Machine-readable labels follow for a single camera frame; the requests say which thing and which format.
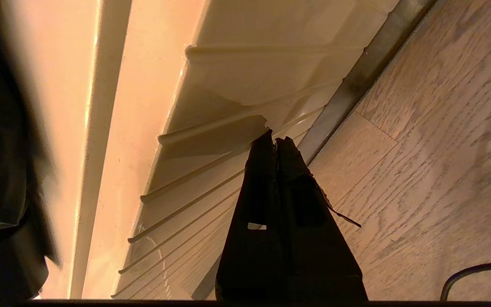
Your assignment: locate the white tv cabinet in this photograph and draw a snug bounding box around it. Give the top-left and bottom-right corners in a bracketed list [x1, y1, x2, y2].
[0, 0, 101, 299]

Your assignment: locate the cream white ribbed drawer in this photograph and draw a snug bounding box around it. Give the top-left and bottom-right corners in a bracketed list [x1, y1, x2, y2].
[69, 0, 438, 300]

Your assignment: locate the black floor cable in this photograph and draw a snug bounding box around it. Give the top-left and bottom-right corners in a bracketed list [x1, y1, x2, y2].
[439, 259, 491, 301]

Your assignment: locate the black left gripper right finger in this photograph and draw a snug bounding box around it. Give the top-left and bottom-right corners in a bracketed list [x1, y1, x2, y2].
[274, 136, 368, 300]

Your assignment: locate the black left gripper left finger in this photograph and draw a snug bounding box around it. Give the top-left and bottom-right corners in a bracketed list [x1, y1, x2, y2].
[216, 129, 291, 300]

